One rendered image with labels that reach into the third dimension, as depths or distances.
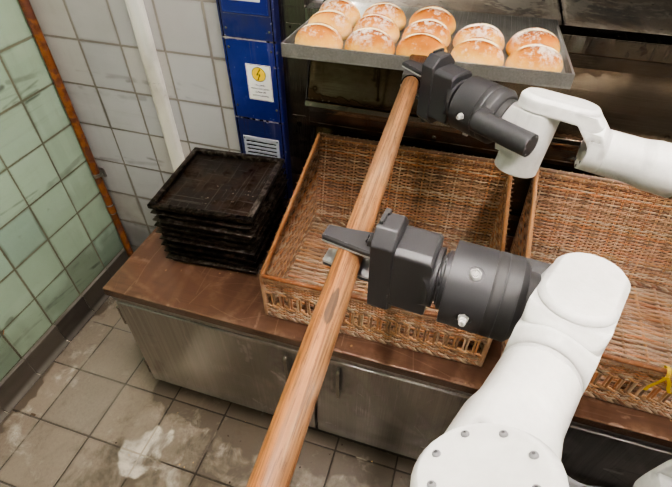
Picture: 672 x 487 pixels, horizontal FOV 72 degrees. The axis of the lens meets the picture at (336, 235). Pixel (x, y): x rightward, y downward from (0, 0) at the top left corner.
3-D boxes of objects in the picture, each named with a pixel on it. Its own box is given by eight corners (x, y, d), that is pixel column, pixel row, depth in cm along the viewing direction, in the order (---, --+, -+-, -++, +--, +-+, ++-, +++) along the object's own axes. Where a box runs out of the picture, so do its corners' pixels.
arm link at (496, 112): (511, 80, 74) (577, 107, 68) (487, 142, 80) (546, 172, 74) (469, 86, 67) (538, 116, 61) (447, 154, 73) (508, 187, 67)
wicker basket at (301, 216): (318, 203, 155) (316, 129, 136) (493, 235, 143) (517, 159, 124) (261, 316, 120) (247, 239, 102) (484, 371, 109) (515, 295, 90)
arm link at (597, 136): (524, 82, 69) (618, 107, 67) (502, 138, 75) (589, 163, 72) (522, 93, 64) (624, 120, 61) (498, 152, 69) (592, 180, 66)
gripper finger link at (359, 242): (330, 225, 53) (383, 240, 51) (319, 244, 50) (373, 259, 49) (330, 215, 51) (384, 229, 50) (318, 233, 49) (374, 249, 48)
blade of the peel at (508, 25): (570, 89, 83) (575, 74, 82) (281, 56, 94) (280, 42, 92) (557, 20, 109) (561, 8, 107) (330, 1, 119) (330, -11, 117)
